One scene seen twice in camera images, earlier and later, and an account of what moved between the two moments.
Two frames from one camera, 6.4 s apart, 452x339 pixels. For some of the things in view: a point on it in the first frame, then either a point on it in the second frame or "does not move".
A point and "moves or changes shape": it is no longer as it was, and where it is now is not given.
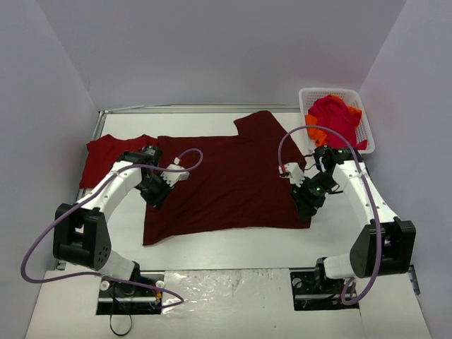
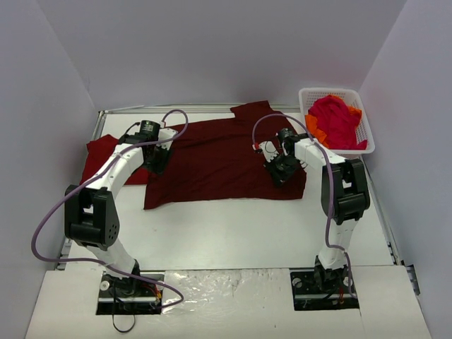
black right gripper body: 304,206 → 282,169
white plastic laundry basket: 364,132 does not move
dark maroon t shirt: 233,182 moves or changes shape
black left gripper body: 155,195 → 157,161
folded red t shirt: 105,151 does not move
